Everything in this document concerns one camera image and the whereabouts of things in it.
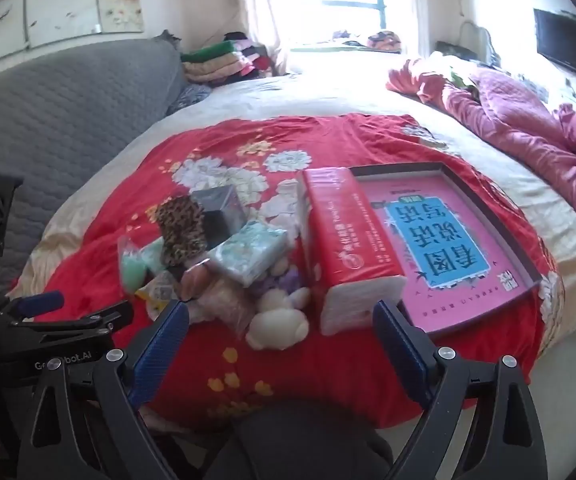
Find white plush bear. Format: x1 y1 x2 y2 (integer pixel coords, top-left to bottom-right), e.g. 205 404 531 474
245 260 313 352

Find white curtain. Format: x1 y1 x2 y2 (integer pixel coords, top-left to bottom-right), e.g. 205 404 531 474
238 0 329 76

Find bagged green sponge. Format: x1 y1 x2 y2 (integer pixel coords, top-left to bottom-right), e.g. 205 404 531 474
117 236 166 295

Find red tissue pack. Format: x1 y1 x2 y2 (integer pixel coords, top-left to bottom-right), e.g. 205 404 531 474
295 166 407 337

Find pink quilt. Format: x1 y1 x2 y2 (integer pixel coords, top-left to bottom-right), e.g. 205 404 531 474
387 57 576 243

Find red floral blanket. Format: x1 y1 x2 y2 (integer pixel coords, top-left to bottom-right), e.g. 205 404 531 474
8 114 563 431

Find stack of folded clothes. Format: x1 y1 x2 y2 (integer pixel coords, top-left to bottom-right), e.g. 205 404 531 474
180 32 273 86

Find leopard print pouch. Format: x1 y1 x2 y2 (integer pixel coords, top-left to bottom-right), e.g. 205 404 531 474
155 195 207 267

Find pink plastic roll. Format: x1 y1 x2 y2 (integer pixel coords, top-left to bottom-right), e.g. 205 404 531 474
183 262 259 338

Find grey quilted headboard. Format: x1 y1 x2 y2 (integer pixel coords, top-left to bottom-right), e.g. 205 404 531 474
0 37 186 306

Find white metal stand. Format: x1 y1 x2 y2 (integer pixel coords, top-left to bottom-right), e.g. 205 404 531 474
460 20 493 63

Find dark patterned cloth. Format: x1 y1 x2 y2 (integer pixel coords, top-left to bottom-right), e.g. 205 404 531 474
165 82 213 116

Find green floral tissue pack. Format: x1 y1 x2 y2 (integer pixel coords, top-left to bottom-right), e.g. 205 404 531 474
207 220 291 288

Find cream bed sheet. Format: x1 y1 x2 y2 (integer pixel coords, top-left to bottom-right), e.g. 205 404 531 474
13 52 576 361

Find black television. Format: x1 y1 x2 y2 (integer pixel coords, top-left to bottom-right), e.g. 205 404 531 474
532 7 576 83

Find taped white snack packet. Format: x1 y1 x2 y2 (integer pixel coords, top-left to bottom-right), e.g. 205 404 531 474
135 270 179 321

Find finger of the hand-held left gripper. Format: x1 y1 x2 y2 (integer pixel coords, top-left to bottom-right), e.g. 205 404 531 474
0 301 135 346
5 290 66 320

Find pink book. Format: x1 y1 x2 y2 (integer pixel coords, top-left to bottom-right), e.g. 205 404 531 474
360 174 536 335

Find dark shallow box tray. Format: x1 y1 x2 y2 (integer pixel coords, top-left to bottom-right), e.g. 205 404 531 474
348 162 543 338

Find black glossy box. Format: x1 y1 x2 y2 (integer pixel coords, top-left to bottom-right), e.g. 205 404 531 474
190 184 249 246

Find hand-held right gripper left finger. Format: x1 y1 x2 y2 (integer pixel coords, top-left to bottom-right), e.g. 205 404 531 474
18 300 191 480

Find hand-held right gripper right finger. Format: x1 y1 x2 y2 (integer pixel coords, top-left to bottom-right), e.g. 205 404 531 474
372 300 556 480

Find black bag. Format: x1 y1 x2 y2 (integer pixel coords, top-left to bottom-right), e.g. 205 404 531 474
438 40 473 58

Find green garment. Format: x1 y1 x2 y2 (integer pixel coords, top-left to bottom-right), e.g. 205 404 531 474
450 71 478 92

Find colourful clothes on sill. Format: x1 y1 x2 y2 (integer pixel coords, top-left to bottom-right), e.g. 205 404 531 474
365 30 403 53

